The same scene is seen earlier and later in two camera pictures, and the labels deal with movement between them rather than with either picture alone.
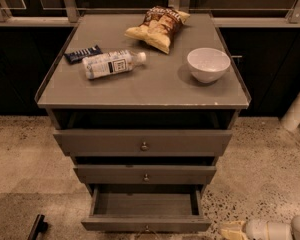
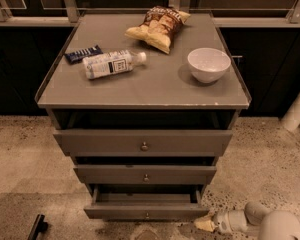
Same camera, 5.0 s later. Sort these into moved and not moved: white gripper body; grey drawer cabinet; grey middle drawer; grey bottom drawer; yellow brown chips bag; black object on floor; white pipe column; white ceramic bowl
Moved: white gripper body; grey bottom drawer
Not moved: black object on floor; grey drawer cabinet; grey middle drawer; white ceramic bowl; white pipe column; yellow brown chips bag
